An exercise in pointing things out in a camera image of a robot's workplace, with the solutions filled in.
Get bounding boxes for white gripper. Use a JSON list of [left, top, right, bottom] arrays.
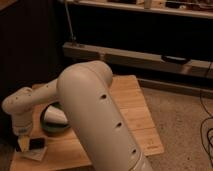
[[12, 117, 33, 152]]

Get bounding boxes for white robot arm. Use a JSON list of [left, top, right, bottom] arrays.
[[2, 61, 153, 171]]

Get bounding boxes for white sponge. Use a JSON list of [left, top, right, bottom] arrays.
[[22, 147, 47, 161]]

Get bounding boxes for dark round bowl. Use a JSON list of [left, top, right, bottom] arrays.
[[40, 102, 70, 134]]

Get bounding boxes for metal pole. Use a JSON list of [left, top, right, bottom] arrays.
[[64, 0, 76, 44]]

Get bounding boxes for wooden shelf board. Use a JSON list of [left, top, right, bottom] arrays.
[[63, 42, 213, 79]]

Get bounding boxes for black flat device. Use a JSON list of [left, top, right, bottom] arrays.
[[161, 55, 190, 65]]

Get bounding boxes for black cable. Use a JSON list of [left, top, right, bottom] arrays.
[[199, 60, 213, 158]]

